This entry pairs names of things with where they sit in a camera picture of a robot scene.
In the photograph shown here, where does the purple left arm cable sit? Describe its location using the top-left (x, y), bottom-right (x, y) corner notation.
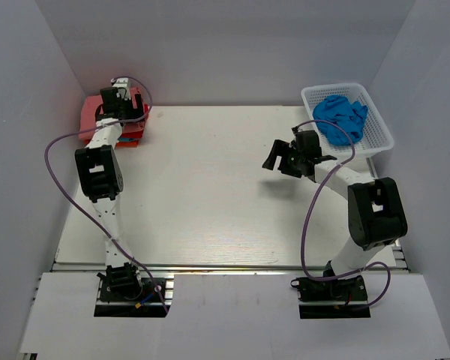
top-left (44, 76), bottom-right (170, 316)

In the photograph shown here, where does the orange folded t shirt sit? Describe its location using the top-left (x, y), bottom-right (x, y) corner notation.
top-left (115, 139), bottom-right (140, 148)

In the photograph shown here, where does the red folded t shirt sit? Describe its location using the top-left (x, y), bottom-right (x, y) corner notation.
top-left (119, 104), bottom-right (149, 143)

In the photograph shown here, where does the white plastic basket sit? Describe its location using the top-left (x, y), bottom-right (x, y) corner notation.
top-left (301, 82), bottom-right (395, 158)

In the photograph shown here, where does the pink t shirt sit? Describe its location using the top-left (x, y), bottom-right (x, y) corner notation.
top-left (80, 87), bottom-right (142, 130)

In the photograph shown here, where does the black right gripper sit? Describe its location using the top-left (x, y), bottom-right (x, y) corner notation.
top-left (263, 139), bottom-right (305, 178)

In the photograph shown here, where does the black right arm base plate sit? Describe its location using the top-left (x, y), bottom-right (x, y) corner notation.
top-left (290, 276), bottom-right (371, 320)

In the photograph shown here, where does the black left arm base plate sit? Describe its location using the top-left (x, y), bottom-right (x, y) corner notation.
top-left (94, 273), bottom-right (173, 318)

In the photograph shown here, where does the aluminium table edge rail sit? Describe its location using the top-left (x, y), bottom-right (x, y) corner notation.
top-left (51, 242), bottom-right (410, 273)

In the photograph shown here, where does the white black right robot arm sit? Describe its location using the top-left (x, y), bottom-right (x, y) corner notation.
top-left (262, 127), bottom-right (408, 299)

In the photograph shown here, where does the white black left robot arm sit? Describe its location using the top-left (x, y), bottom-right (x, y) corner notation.
top-left (75, 77), bottom-right (145, 300)

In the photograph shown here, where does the blue crumpled t shirt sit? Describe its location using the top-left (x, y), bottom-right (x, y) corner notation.
top-left (312, 94), bottom-right (368, 146)

